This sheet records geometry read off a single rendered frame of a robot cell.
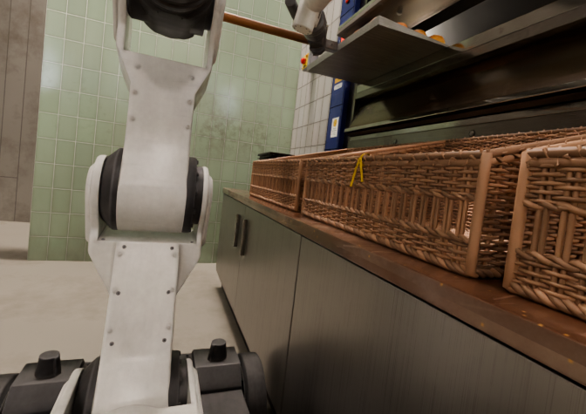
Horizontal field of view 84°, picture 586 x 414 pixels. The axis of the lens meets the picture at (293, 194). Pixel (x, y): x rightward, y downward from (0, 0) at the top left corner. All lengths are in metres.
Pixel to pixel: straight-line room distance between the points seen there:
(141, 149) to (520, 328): 0.55
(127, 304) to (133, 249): 0.09
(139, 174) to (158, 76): 0.17
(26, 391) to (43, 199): 1.71
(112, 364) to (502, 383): 0.51
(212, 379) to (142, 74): 0.67
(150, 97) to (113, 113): 1.80
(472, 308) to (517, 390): 0.07
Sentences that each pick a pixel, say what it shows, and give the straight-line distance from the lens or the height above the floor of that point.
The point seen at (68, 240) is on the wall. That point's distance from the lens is 2.50.
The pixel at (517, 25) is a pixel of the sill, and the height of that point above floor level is 1.15.
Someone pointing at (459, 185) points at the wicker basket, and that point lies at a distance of 0.46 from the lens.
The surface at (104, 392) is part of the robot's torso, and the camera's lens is 0.62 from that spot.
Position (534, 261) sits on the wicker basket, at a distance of 0.41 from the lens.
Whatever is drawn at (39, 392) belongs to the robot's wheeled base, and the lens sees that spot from 0.90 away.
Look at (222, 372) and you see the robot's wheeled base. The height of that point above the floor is 0.20.
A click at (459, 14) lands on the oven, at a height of 1.34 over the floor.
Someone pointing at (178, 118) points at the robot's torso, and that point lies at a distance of 0.61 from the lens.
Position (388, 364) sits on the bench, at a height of 0.44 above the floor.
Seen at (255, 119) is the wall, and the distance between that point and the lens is 2.47.
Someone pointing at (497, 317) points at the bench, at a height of 0.57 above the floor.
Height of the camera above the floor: 0.67
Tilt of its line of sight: 3 degrees down
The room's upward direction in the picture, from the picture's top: 7 degrees clockwise
